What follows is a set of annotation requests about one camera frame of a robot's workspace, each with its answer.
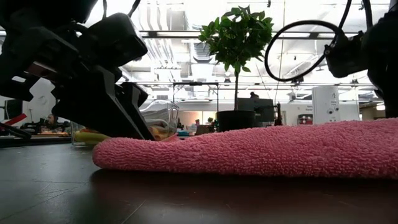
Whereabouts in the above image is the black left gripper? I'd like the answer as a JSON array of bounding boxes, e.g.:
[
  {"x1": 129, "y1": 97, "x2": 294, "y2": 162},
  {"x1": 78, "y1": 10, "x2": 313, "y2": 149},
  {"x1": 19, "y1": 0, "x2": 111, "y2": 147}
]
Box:
[{"x1": 0, "y1": 26, "x2": 155, "y2": 141}]

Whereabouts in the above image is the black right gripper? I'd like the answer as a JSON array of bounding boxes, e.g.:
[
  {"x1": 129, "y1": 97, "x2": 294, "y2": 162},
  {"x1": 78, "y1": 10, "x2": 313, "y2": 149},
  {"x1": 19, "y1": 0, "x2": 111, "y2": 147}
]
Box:
[{"x1": 362, "y1": 11, "x2": 398, "y2": 119}]

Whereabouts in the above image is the yellow microfiber towel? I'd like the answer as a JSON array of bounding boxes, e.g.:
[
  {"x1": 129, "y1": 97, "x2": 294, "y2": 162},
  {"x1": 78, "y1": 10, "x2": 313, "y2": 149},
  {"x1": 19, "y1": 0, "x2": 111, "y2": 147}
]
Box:
[{"x1": 73, "y1": 130, "x2": 110, "y2": 146}]

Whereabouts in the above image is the orange microfiber towel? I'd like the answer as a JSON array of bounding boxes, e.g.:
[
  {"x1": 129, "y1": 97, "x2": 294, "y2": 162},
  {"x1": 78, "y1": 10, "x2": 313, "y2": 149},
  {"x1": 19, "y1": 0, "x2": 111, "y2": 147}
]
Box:
[{"x1": 149, "y1": 124, "x2": 171, "y2": 141}]

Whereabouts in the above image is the pink microfiber towel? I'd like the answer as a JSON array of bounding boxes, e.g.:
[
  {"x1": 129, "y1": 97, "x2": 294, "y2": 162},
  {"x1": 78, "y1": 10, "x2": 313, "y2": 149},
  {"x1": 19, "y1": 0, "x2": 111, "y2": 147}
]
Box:
[{"x1": 92, "y1": 117, "x2": 398, "y2": 180}]

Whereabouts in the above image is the clear plastic bin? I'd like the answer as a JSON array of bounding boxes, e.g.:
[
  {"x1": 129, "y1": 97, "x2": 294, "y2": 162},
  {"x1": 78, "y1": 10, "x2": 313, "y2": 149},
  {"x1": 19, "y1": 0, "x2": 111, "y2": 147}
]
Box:
[{"x1": 70, "y1": 99, "x2": 180, "y2": 146}]

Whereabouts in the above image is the white cylindrical column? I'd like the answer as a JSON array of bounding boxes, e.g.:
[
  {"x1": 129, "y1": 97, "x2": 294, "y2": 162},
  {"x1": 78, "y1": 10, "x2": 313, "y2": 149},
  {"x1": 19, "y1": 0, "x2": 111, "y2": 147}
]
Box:
[{"x1": 311, "y1": 85, "x2": 341, "y2": 125}]

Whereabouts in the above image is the black overhead crossbar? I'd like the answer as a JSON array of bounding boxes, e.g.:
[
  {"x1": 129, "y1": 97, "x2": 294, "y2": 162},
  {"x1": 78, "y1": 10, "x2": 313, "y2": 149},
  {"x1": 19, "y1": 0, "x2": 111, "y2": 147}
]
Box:
[{"x1": 138, "y1": 30, "x2": 361, "y2": 40}]

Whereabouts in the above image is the red white storage shelf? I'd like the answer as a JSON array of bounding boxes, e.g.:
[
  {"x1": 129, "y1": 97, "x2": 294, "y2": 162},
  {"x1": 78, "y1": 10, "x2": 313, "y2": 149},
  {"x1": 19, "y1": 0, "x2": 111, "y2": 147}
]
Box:
[{"x1": 297, "y1": 113, "x2": 314, "y2": 126}]

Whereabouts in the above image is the red slanted object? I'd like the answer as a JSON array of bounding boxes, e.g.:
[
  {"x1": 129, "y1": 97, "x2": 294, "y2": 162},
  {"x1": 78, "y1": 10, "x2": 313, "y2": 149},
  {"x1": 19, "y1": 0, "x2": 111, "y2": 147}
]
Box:
[{"x1": 0, "y1": 113, "x2": 29, "y2": 127}]

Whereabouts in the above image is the black computer monitor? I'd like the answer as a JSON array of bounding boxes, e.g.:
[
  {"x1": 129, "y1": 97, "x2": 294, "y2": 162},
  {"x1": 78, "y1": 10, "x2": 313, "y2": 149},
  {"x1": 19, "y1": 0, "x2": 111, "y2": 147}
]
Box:
[
  {"x1": 238, "y1": 97, "x2": 275, "y2": 127},
  {"x1": 3, "y1": 98, "x2": 24, "y2": 120}
]

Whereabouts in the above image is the green potted plant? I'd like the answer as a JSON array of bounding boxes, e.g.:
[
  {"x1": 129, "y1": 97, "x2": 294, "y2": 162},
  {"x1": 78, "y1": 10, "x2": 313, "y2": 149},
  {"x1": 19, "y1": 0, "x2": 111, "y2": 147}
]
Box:
[{"x1": 197, "y1": 4, "x2": 275, "y2": 132}]

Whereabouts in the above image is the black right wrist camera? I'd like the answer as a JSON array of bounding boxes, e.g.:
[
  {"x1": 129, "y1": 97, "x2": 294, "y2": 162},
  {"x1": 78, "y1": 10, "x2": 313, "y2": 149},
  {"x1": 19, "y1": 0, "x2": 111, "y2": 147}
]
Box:
[{"x1": 323, "y1": 30, "x2": 371, "y2": 78}]

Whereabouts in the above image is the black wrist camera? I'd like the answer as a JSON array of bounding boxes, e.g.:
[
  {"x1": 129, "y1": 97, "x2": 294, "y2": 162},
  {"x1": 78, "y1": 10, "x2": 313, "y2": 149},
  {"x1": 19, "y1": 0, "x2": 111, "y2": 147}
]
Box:
[
  {"x1": 323, "y1": 30, "x2": 371, "y2": 78},
  {"x1": 79, "y1": 12, "x2": 149, "y2": 72}
]

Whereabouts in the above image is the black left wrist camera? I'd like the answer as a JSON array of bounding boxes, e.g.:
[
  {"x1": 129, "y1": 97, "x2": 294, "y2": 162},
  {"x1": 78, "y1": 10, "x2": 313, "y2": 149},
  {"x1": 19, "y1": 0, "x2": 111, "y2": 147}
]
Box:
[{"x1": 79, "y1": 12, "x2": 149, "y2": 72}]

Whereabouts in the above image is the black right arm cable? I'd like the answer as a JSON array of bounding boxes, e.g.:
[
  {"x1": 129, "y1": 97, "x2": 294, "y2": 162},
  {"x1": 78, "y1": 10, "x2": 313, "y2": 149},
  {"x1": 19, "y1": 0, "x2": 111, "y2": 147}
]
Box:
[{"x1": 264, "y1": 0, "x2": 374, "y2": 83}]

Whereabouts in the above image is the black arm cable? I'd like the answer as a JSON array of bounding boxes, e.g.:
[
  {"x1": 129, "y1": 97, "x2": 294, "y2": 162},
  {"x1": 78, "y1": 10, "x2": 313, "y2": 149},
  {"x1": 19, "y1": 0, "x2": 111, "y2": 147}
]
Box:
[
  {"x1": 101, "y1": 0, "x2": 142, "y2": 18},
  {"x1": 264, "y1": 0, "x2": 374, "y2": 83}
]

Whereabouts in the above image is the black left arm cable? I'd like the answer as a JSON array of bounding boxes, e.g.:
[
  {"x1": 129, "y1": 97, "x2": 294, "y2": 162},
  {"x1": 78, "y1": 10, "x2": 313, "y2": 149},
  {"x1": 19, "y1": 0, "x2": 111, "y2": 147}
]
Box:
[{"x1": 101, "y1": 0, "x2": 142, "y2": 18}]

